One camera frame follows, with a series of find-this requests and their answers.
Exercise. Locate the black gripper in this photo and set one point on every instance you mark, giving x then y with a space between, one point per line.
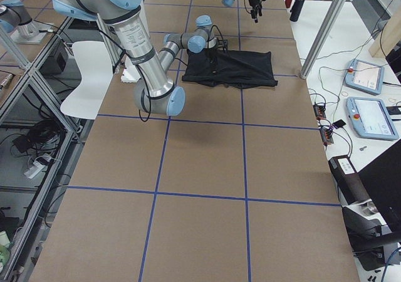
253 2

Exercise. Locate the black graphic t-shirt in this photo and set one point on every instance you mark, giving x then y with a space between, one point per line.
239 69

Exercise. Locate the black water bottle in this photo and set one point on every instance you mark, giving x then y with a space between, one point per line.
296 10

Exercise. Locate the upper teach pendant tablet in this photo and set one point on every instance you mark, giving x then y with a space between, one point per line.
364 76

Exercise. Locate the teach pendant tablet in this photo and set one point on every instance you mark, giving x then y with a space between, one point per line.
364 76
370 118

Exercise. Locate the lower teach pendant tablet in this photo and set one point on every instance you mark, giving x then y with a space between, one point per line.
370 118

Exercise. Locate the white plastic chair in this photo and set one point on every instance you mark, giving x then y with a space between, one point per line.
96 71

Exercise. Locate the brown paper table cover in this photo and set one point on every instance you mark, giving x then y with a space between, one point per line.
236 188

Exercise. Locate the black box on desk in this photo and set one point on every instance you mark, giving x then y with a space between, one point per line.
350 189

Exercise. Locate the black monitor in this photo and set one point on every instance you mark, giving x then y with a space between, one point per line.
381 180

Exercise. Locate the aluminium frame post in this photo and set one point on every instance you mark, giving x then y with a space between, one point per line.
322 34

